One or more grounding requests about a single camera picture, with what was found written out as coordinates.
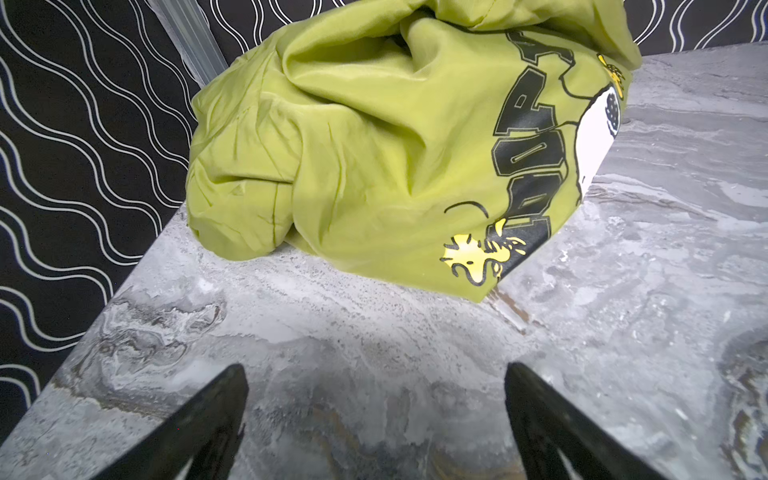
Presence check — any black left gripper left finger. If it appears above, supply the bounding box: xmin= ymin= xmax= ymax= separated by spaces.
xmin=95 ymin=363 xmax=249 ymax=479

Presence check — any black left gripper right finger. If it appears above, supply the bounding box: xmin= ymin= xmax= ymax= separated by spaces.
xmin=504 ymin=362 xmax=664 ymax=480

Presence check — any lime green printed jacket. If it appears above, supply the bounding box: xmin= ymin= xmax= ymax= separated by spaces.
xmin=186 ymin=1 xmax=641 ymax=302

